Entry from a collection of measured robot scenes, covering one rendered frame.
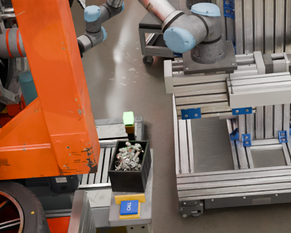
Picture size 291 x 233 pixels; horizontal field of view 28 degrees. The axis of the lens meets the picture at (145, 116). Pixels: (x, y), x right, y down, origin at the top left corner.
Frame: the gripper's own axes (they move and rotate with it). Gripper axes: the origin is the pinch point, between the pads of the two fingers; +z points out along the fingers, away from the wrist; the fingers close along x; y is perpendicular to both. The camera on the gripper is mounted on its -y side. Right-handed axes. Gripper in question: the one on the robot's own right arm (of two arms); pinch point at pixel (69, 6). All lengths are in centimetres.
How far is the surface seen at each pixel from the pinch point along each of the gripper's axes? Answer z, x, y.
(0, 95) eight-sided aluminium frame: 63, -22, -12
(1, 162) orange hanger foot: 96, -15, -16
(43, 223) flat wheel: 122, 6, -15
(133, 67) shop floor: -59, 60, -77
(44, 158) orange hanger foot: 96, 1, -7
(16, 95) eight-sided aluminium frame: 47, -15, -25
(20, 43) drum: 40.1, -19.7, 0.8
